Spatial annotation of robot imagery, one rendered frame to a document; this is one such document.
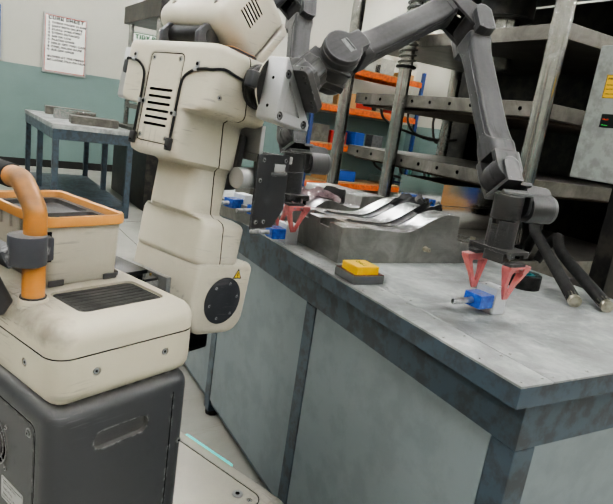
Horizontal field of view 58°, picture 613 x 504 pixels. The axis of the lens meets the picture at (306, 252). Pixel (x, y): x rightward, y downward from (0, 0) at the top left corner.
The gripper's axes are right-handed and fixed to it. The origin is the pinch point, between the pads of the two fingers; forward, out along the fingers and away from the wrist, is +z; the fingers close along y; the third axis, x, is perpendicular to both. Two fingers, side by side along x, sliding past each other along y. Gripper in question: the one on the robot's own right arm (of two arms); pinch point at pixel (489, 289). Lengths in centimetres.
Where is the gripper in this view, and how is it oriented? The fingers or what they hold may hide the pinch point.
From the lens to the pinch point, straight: 119.6
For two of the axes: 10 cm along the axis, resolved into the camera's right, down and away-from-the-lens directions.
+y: -5.5, -2.7, 7.9
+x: -8.3, 0.2, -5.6
